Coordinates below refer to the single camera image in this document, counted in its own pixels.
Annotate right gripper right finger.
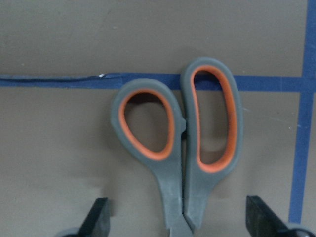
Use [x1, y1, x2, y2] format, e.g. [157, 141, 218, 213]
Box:
[246, 195, 316, 237]

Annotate grey orange scissors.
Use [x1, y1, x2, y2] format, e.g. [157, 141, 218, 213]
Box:
[111, 57, 244, 237]

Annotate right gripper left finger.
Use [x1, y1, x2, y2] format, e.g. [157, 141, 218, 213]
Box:
[55, 197, 111, 237]

